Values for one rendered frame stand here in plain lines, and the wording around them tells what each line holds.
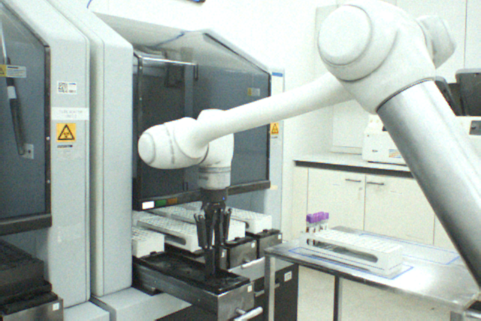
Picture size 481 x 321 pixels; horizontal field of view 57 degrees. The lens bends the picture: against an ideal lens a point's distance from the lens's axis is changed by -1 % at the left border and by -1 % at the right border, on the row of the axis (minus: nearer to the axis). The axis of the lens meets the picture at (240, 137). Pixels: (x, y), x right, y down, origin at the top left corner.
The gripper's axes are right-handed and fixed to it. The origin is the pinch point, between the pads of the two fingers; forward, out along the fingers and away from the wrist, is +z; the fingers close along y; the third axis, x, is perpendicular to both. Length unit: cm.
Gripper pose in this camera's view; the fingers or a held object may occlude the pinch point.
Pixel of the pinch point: (213, 258)
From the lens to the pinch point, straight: 129.9
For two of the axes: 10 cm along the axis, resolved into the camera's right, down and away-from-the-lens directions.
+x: 7.5, 0.5, -6.6
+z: -0.2, 10.0, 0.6
